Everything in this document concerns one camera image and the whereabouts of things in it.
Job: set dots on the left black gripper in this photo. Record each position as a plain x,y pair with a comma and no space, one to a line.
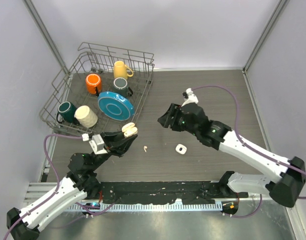
113,146

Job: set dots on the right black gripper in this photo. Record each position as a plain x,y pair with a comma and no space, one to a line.
173,111

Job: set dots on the beige earbud case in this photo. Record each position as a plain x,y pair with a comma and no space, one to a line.
129,129

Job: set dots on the white earbud charging case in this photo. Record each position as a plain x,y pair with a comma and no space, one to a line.
181,149

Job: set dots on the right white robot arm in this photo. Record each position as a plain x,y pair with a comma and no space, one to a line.
281,178

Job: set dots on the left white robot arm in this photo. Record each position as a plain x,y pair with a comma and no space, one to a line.
28,222

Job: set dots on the blue ceramic plate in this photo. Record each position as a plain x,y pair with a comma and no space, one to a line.
115,106

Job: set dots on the cream textured cup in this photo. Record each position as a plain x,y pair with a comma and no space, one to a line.
86,116

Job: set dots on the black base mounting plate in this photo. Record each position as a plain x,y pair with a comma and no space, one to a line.
158,192

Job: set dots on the grey mug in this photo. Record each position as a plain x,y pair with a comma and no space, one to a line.
120,86

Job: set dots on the dark green mug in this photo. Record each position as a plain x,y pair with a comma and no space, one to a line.
65,113

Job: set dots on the orange mug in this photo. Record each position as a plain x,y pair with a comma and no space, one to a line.
93,83

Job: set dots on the yellow mug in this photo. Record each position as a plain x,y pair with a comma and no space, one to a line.
121,70

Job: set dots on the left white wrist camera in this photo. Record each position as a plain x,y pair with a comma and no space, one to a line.
97,144

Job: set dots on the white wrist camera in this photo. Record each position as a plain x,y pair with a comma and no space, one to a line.
97,144
189,97

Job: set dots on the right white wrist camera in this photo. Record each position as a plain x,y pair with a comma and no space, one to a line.
189,97

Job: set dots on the grey wire dish rack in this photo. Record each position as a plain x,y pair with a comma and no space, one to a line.
69,85

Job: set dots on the white slotted cable duct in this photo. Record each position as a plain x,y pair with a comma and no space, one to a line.
175,207

